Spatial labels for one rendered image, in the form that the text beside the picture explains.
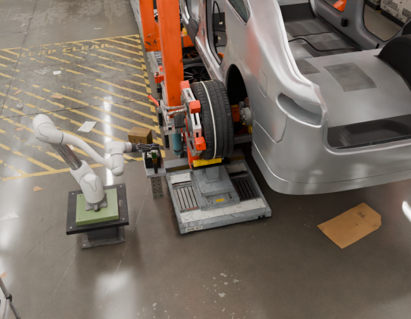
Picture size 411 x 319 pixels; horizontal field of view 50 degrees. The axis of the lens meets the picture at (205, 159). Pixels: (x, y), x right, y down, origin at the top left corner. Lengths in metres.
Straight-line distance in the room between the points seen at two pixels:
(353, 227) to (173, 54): 2.16
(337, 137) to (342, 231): 0.92
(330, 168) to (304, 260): 1.07
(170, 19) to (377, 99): 1.83
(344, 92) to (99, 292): 2.56
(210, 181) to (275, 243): 0.81
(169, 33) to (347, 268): 2.38
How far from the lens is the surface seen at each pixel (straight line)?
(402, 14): 8.34
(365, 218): 4.20
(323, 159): 2.85
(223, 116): 3.42
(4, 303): 3.20
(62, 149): 3.62
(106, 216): 3.67
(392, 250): 4.00
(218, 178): 4.06
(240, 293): 3.50
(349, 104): 3.84
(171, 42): 3.79
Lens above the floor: 2.85
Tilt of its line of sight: 37 degrees down
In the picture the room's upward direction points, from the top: 2 degrees counter-clockwise
